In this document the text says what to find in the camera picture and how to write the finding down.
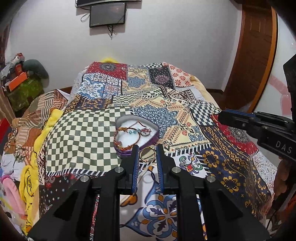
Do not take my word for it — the gold bangle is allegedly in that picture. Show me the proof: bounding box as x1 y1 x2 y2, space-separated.
139 146 157 163

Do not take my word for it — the purple heart-shaped tin box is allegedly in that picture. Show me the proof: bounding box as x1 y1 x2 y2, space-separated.
113 114 160 158

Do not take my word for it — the beige blanket edge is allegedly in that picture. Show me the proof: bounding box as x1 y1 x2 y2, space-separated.
190 75 219 108

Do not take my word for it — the wooden door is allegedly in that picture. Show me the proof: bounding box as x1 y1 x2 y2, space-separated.
221 1 278 113

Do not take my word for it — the colourful patchwork bedspread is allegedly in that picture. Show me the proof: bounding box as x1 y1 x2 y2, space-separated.
38 62 276 240

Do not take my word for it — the yellow cloth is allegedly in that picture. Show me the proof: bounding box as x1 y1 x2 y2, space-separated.
18 108 63 235

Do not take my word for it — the brown striped patterned cloth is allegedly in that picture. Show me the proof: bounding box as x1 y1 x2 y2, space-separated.
4 89 68 165

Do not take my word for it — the pink fabric item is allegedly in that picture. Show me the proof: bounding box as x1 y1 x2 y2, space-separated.
1 175 27 215

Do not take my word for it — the green covered side table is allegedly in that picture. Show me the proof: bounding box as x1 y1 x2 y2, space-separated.
7 78 44 112

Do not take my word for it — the dark green cushion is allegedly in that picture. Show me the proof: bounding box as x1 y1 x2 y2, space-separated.
23 59 49 79

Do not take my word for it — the orange box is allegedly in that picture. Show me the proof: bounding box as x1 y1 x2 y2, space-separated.
8 72 28 91

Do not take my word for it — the pile of clutter on table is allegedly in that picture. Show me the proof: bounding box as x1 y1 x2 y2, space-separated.
0 53 25 80

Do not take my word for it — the silver ring charm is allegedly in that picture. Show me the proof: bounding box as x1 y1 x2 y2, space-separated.
179 156 191 168

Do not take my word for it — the small dark wall monitor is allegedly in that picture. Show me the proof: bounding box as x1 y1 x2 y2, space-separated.
89 2 126 28

